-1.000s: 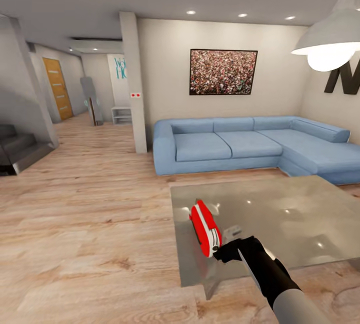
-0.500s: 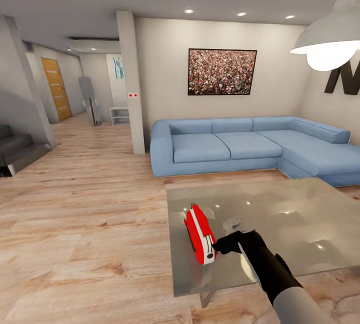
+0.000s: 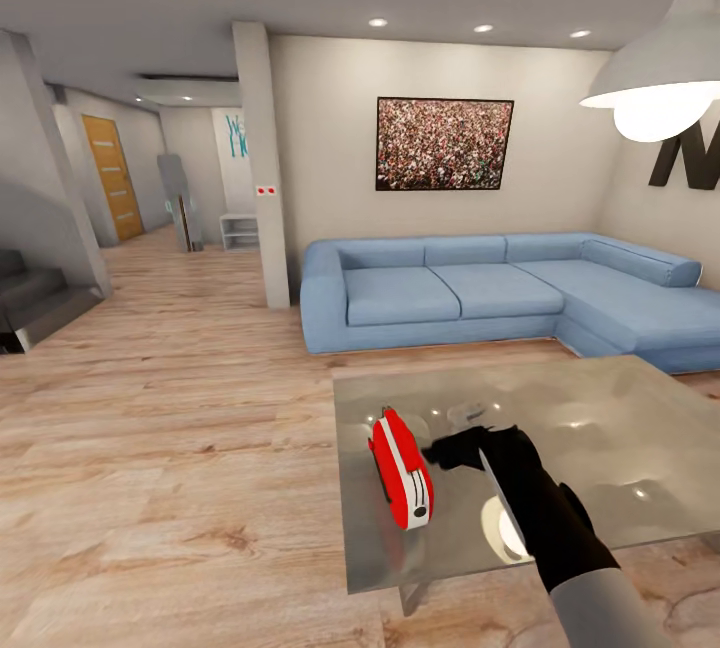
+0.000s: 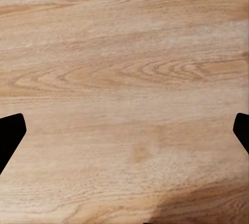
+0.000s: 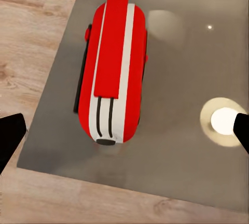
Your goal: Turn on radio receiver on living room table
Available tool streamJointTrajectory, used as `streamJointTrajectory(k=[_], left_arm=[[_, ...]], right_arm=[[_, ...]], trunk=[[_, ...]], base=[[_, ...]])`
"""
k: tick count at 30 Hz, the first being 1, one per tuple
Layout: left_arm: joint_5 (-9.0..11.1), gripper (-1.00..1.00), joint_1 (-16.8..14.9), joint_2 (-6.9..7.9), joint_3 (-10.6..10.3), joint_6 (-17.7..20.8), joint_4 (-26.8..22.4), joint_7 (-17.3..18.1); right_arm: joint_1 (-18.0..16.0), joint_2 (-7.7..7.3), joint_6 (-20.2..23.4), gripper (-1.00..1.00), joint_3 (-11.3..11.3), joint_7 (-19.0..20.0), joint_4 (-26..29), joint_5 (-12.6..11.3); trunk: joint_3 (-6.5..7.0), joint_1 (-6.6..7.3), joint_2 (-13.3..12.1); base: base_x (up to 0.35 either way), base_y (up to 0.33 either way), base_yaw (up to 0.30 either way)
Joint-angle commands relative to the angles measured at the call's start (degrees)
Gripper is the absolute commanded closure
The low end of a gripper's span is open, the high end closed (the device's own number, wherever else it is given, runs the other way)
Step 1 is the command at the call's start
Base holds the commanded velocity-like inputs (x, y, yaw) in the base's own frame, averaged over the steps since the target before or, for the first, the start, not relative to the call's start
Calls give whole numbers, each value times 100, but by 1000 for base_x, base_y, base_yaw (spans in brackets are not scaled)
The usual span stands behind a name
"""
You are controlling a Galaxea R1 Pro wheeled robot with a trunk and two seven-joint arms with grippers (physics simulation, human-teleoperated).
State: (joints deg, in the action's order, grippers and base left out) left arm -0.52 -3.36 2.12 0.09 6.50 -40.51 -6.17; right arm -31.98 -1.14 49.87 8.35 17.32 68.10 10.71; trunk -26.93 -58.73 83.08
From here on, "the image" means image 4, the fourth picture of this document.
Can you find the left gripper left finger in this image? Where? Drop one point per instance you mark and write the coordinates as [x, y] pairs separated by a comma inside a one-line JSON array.
[[12, 131]]

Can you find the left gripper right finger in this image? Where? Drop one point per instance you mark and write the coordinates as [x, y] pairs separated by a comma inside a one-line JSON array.
[[241, 129]]

